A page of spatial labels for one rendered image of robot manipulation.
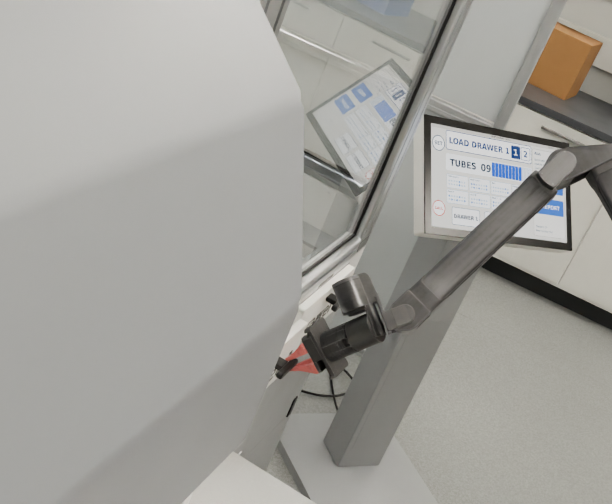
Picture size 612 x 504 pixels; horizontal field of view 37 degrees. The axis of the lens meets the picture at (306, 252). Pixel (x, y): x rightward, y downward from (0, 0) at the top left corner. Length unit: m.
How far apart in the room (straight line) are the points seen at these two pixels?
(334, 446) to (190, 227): 2.47
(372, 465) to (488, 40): 1.44
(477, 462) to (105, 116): 2.98
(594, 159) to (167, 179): 1.26
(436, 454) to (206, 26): 2.81
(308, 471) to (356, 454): 0.17
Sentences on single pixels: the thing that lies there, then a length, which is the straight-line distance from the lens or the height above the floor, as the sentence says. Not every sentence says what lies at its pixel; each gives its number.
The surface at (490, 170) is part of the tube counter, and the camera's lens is 2.49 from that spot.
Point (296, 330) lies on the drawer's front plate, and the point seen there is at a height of 0.93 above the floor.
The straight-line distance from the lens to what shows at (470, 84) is 3.18.
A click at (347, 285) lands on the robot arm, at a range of 1.61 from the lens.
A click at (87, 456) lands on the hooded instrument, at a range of 0.47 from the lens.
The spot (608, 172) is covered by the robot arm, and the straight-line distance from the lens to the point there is 1.69.
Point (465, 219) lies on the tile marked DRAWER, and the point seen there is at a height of 1.00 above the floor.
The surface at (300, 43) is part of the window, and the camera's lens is 1.21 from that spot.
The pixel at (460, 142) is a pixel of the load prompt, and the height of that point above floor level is 1.15.
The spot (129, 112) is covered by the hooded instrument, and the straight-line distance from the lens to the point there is 0.47.
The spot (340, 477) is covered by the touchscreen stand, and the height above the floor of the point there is 0.04.
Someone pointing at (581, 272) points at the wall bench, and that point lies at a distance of 4.68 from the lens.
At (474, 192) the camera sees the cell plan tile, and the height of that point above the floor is 1.06.
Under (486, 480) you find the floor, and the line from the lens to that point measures 3.31.
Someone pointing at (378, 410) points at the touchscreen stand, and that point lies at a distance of 2.84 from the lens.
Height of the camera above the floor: 1.83
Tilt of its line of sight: 26 degrees down
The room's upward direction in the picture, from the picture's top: 22 degrees clockwise
